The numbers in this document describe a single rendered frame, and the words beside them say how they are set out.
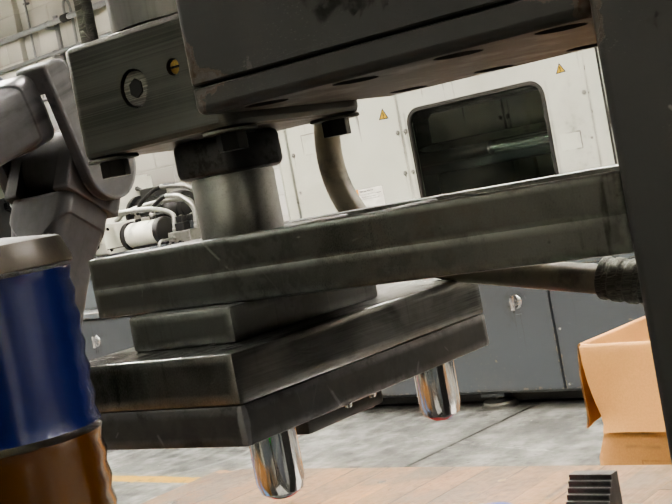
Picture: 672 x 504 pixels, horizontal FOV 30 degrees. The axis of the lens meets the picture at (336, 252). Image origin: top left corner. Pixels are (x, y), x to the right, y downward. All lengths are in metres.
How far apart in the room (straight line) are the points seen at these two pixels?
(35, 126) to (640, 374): 2.12
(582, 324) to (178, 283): 5.21
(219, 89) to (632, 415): 2.53
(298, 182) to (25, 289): 6.37
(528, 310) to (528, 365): 0.26
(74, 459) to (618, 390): 2.72
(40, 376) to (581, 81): 5.36
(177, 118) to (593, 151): 5.10
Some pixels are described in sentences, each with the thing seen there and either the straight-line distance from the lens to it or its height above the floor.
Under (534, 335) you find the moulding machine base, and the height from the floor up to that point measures 0.35.
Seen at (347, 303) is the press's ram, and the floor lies 1.14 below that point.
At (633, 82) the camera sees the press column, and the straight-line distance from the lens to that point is 0.38.
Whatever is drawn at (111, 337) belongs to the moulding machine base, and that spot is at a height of 0.53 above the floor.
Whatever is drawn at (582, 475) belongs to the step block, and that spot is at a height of 0.99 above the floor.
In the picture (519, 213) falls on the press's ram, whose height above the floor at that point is 1.17.
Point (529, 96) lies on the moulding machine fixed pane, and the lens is 5.73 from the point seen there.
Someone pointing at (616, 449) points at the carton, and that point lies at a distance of 3.03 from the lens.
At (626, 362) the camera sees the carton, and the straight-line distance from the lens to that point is 2.93.
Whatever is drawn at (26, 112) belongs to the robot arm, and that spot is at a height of 1.29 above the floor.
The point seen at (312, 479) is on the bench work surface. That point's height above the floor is 0.90.
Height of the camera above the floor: 1.20
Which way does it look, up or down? 3 degrees down
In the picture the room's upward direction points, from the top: 11 degrees counter-clockwise
